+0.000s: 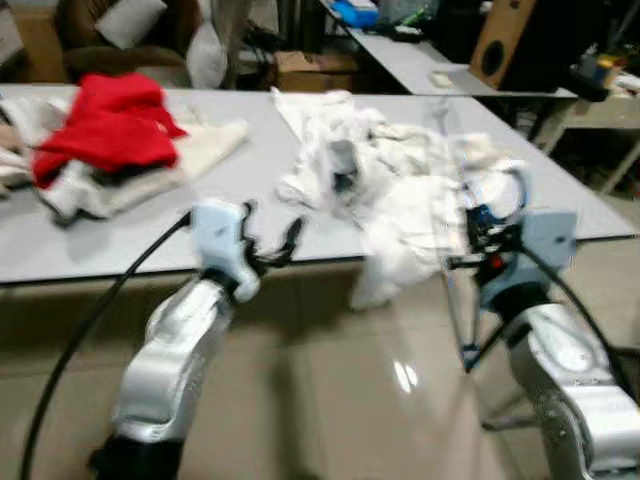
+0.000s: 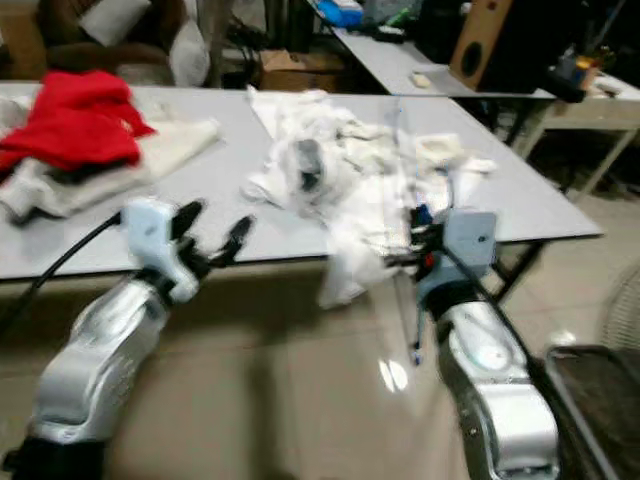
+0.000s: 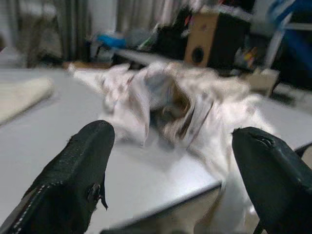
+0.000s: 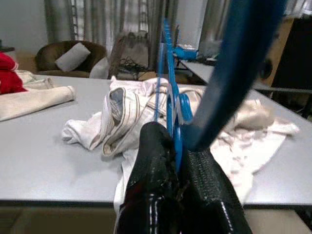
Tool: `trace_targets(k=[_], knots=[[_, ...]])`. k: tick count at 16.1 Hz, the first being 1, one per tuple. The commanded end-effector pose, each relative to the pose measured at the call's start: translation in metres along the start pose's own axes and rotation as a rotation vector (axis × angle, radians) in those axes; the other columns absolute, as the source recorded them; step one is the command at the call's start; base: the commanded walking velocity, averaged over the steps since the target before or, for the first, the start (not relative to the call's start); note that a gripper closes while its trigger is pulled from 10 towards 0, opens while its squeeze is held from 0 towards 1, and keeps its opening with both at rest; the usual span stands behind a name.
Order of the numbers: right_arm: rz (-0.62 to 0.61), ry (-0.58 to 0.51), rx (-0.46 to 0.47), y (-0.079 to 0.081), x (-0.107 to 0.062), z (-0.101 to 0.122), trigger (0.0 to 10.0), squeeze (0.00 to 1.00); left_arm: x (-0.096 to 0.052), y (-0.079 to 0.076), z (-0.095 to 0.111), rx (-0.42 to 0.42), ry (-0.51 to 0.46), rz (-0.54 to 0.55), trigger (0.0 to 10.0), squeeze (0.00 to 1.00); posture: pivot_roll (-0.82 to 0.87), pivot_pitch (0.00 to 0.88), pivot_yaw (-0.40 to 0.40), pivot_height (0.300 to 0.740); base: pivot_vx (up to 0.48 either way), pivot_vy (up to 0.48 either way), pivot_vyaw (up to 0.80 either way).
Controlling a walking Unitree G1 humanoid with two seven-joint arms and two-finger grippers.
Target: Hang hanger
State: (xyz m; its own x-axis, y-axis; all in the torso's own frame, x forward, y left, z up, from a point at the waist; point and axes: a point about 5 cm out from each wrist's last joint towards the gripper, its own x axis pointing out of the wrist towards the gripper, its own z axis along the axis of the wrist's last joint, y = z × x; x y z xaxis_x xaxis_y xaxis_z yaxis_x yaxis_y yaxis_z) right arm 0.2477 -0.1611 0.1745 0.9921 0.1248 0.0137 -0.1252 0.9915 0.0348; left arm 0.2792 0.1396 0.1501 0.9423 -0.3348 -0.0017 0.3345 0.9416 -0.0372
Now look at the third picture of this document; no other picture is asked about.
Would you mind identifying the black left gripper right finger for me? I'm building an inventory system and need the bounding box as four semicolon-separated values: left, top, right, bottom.
231;126;312;234

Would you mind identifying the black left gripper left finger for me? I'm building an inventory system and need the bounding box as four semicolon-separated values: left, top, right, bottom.
0;119;116;234

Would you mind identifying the pale striped shirt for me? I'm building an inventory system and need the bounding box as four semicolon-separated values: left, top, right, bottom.
69;60;220;149

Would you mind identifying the plain white garment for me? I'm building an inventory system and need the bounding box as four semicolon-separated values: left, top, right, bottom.
175;73;295;234

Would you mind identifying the beige folded cloth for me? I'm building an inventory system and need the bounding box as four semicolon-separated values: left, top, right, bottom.
0;77;55;125

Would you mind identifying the bright blue item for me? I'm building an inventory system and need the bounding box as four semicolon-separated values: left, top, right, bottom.
96;33;128;49

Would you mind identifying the grey curtain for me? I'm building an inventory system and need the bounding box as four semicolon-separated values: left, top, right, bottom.
24;0;117;66

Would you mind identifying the wooden black loudspeaker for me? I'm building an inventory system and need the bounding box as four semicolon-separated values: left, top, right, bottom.
184;11;252;68

